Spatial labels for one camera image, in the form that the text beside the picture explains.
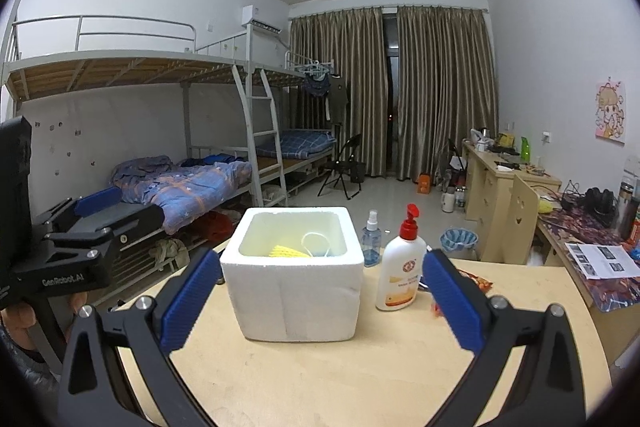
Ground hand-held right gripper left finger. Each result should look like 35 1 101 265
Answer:
57 247 223 427

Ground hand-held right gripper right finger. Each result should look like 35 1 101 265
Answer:
421 249 587 427

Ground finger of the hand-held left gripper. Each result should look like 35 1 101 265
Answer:
32 186 123 233
102 204 166 242

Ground white foam box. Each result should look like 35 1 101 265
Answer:
220 206 365 343

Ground yellow foam net sleeve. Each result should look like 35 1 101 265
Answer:
267 244 311 259

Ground person's left hand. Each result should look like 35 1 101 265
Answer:
0 293 91 353

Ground beige cloth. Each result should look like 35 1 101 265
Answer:
152 239 189 276

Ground white lotion bottle red pump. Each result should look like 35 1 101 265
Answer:
376 203 427 312

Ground trash bin blue bag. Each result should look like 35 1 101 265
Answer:
440 228 478 261

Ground blue patterned quilt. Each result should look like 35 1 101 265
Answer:
111 155 253 235

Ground red cloth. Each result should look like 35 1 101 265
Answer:
200 209 242 244

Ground clear blue spray bottle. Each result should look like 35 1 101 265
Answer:
361 209 383 268

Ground wooden drawer desk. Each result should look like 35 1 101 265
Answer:
461 141 562 265

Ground wooden smiley chair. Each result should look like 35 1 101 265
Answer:
512 174 541 265

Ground white metal bunk bed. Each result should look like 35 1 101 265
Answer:
0 0 281 303
195 27 347 202

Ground black folded stand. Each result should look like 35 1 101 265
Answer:
444 139 469 188

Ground desk with printed mat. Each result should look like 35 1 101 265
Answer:
535 202 640 363

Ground white bed ladder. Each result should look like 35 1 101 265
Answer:
232 64 289 208

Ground printed paper sheets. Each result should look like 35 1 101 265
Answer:
565 243 640 280

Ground black folding chair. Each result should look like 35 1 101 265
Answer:
317 134 364 200

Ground blue checked bedding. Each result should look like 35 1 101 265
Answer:
257 129 337 160

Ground black headphones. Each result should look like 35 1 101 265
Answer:
585 188 616 214

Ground steel thermos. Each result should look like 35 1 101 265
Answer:
615 182 639 239

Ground brown curtain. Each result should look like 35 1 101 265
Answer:
396 5 500 182
290 7 388 180

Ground hanging dark clothes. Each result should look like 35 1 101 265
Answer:
302 69 350 124

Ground white air conditioner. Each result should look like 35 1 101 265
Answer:
241 5 284 33

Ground black cables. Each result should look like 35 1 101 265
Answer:
560 179 589 210

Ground cartoon wall poster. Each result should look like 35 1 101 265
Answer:
595 78 627 146

